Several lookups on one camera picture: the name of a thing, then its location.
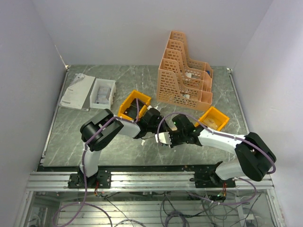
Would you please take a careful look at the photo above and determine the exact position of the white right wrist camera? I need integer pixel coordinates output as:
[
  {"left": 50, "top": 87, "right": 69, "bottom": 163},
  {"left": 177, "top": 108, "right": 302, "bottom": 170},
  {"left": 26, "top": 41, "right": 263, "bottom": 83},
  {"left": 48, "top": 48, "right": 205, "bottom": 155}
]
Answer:
[{"left": 155, "top": 132, "right": 172, "bottom": 148}]

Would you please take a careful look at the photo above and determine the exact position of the yellow bin with black item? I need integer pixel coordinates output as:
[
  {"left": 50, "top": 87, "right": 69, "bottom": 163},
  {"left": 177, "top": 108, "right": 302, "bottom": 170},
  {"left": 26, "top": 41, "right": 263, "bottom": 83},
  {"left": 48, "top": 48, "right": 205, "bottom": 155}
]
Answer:
[{"left": 117, "top": 90, "right": 152, "bottom": 121}]

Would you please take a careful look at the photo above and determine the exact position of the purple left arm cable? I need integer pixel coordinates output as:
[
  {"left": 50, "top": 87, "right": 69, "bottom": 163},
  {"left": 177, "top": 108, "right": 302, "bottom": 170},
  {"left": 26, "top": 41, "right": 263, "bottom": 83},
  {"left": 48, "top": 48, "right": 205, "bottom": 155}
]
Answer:
[{"left": 52, "top": 98, "right": 147, "bottom": 227}]

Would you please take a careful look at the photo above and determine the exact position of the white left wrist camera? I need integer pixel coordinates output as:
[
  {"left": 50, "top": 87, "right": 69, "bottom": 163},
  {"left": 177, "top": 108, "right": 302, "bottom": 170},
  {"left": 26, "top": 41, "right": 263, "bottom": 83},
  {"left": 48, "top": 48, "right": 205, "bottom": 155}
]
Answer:
[{"left": 147, "top": 105, "right": 162, "bottom": 112}]

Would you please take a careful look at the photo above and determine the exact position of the aluminium frame rail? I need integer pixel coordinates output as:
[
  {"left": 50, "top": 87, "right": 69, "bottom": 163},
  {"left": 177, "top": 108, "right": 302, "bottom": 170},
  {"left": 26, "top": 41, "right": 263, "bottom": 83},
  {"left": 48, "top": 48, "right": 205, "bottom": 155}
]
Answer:
[{"left": 26, "top": 172, "right": 274, "bottom": 192}]

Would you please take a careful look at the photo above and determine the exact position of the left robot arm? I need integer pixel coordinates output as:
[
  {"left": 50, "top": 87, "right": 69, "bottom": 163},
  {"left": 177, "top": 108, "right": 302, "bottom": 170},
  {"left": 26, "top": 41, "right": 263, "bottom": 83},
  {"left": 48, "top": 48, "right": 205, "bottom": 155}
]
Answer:
[{"left": 78, "top": 108, "right": 163, "bottom": 188}]

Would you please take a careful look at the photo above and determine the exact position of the white plastic box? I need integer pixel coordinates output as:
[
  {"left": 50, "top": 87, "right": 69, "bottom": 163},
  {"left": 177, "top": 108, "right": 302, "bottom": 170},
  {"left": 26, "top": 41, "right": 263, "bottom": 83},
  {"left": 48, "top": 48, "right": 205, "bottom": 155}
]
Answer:
[{"left": 89, "top": 79, "right": 116, "bottom": 110}]

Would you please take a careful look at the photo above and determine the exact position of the yellow bin with boxes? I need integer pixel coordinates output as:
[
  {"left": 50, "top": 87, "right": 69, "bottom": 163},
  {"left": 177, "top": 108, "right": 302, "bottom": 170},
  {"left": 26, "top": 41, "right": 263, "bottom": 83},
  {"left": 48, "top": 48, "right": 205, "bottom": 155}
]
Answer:
[{"left": 198, "top": 106, "right": 230, "bottom": 131}]

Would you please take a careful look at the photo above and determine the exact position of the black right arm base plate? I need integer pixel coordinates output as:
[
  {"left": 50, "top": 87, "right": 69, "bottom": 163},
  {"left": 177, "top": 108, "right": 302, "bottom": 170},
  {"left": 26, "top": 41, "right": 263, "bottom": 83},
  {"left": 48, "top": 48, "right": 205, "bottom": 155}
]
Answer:
[{"left": 189, "top": 170, "right": 236, "bottom": 188}]

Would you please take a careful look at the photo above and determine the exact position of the white paper booklet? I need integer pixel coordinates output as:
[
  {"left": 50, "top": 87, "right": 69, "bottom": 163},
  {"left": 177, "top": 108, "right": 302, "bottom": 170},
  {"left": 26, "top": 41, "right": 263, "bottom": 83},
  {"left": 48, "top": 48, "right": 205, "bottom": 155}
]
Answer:
[{"left": 59, "top": 73, "right": 96, "bottom": 111}]

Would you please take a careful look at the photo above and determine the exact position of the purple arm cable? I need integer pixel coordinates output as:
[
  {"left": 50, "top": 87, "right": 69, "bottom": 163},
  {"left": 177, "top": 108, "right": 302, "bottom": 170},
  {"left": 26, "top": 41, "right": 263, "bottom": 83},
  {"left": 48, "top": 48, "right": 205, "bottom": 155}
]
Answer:
[
  {"left": 52, "top": 98, "right": 147, "bottom": 227},
  {"left": 156, "top": 113, "right": 277, "bottom": 206}
]

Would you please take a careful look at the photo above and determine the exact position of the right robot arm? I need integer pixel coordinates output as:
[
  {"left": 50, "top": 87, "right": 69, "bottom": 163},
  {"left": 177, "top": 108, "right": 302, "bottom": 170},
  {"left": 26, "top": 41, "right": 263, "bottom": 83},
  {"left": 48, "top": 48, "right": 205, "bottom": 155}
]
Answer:
[{"left": 159, "top": 114, "right": 276, "bottom": 187}]

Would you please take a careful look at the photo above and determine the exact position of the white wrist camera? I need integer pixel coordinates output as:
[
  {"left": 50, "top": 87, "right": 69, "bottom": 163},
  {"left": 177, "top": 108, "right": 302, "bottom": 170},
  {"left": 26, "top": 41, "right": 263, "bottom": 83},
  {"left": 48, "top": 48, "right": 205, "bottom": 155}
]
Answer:
[
  {"left": 147, "top": 105, "right": 162, "bottom": 112},
  {"left": 155, "top": 132, "right": 172, "bottom": 148}
]

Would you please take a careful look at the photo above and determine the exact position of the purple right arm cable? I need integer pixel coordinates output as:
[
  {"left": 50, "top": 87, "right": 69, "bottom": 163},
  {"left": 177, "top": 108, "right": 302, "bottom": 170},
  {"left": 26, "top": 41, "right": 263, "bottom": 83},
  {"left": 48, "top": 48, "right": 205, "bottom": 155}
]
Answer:
[{"left": 156, "top": 113, "right": 277, "bottom": 206}]

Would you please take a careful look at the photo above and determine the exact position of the peach plastic file organizer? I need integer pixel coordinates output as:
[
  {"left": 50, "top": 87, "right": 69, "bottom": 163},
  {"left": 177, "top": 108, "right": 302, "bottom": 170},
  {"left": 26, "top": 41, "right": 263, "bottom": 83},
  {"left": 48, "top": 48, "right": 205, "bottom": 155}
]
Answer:
[{"left": 156, "top": 30, "right": 214, "bottom": 111}]

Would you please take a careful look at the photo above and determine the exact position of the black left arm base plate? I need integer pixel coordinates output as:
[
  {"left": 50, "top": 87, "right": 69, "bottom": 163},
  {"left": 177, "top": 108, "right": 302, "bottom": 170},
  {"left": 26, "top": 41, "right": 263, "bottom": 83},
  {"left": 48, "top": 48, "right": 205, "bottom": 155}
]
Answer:
[{"left": 68, "top": 169, "right": 111, "bottom": 189}]

